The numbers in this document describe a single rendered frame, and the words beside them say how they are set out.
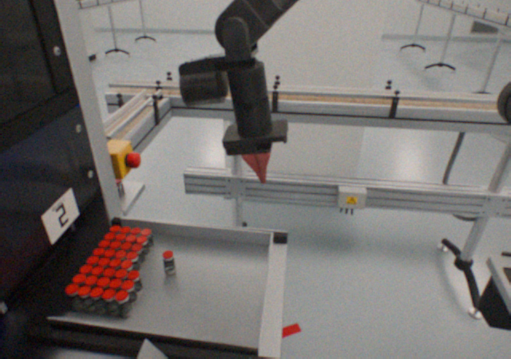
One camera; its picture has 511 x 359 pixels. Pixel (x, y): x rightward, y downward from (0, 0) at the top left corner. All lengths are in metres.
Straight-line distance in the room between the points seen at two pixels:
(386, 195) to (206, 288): 1.15
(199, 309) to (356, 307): 1.27
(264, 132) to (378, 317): 1.42
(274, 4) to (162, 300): 0.52
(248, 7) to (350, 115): 1.01
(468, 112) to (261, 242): 1.05
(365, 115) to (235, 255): 0.90
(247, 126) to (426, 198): 1.30
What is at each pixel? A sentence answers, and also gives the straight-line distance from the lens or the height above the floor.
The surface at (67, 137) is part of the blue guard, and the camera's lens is 0.70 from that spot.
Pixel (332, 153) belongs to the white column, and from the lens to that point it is 2.20.
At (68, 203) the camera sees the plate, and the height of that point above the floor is 1.03.
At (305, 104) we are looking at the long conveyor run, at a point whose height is 0.93.
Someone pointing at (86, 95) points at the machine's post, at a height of 1.19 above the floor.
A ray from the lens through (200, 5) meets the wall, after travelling 8.79.
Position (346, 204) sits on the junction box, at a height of 0.48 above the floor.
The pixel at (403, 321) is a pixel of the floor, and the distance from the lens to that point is 1.87.
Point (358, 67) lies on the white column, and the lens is 2.03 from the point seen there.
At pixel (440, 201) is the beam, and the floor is 0.50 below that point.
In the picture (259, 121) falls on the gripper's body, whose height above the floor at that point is 1.20.
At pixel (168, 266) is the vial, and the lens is 0.70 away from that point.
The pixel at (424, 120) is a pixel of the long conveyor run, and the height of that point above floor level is 0.88.
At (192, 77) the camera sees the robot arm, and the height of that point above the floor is 1.26.
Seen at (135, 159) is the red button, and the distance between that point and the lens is 0.86.
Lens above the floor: 1.40
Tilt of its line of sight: 30 degrees down
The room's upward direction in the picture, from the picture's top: straight up
